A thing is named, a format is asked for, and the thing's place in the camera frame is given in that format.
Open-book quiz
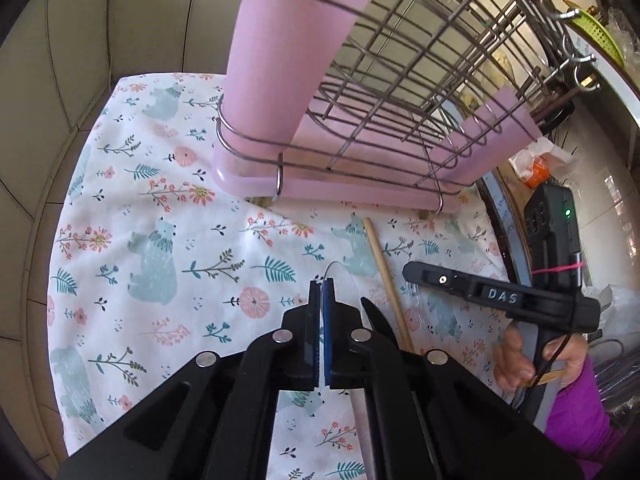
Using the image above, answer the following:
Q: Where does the white bag with orange packet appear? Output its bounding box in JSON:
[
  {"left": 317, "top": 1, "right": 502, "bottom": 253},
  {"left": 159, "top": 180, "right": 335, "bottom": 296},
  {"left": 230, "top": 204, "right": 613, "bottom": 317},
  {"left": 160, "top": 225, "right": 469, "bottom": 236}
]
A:
[{"left": 509, "top": 137, "right": 577, "bottom": 192}]

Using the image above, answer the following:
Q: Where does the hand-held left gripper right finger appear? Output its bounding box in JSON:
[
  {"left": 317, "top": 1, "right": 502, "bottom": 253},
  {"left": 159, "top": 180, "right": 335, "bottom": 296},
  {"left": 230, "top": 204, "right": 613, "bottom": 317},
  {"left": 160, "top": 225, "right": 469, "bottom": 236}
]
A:
[{"left": 321, "top": 279, "right": 583, "bottom": 480}]

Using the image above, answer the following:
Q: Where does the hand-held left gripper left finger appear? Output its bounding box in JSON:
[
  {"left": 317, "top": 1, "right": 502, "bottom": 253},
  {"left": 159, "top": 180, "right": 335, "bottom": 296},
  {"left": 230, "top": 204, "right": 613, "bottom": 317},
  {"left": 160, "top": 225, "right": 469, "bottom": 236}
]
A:
[{"left": 57, "top": 280, "right": 323, "bottom": 480}]

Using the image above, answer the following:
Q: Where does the pink plastic drip tray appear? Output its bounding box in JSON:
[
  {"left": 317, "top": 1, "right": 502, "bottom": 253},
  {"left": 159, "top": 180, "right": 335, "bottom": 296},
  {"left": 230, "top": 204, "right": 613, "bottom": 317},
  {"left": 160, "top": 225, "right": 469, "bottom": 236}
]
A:
[{"left": 210, "top": 95, "right": 467, "bottom": 217}]

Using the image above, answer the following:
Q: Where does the person's right hand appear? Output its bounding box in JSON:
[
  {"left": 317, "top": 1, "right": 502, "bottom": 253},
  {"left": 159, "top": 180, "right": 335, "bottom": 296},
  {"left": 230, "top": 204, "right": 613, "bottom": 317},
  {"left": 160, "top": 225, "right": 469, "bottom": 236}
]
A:
[{"left": 492, "top": 327, "right": 588, "bottom": 393}]

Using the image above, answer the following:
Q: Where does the person's right forearm purple sleeve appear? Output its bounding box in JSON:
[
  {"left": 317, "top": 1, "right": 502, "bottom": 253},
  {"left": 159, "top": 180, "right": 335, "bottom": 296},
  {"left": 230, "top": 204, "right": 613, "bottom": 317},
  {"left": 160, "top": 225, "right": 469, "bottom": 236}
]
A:
[{"left": 542, "top": 355, "right": 633, "bottom": 480}]

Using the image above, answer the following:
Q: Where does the metal storage shelf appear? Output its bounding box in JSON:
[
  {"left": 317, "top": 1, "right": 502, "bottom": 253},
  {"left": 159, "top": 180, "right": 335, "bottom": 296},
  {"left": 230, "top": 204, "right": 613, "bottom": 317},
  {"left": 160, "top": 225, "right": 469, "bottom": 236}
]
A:
[{"left": 475, "top": 0, "right": 640, "bottom": 321}]

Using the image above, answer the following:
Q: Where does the metal wire utensil rack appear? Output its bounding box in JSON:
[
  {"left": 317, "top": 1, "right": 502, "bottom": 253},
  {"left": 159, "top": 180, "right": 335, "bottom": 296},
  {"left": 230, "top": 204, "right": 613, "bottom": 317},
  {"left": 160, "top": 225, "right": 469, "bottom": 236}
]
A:
[{"left": 217, "top": 0, "right": 602, "bottom": 216}]

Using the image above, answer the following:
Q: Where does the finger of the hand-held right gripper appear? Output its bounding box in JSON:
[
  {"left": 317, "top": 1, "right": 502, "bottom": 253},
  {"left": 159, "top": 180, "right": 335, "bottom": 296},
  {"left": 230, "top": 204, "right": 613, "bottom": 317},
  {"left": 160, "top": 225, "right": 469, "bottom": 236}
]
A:
[{"left": 402, "top": 260, "right": 531, "bottom": 318}]

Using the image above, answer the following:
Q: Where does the light wooden chopstick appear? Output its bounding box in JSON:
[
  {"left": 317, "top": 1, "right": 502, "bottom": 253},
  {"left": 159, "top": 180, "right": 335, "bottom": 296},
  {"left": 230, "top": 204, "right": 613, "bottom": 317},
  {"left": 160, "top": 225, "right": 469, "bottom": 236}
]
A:
[{"left": 362, "top": 217, "right": 415, "bottom": 354}]

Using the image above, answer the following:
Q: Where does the floral printed tablecloth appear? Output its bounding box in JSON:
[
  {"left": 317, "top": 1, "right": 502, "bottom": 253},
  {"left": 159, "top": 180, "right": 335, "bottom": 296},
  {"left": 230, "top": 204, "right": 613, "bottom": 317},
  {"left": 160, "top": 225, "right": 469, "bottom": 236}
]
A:
[{"left": 47, "top": 72, "right": 522, "bottom": 480}]

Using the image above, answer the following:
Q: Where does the green plastic basket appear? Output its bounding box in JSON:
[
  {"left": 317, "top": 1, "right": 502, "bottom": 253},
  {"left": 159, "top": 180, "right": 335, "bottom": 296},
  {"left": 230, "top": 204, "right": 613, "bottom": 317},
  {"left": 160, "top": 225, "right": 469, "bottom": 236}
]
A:
[{"left": 562, "top": 0, "right": 627, "bottom": 69}]

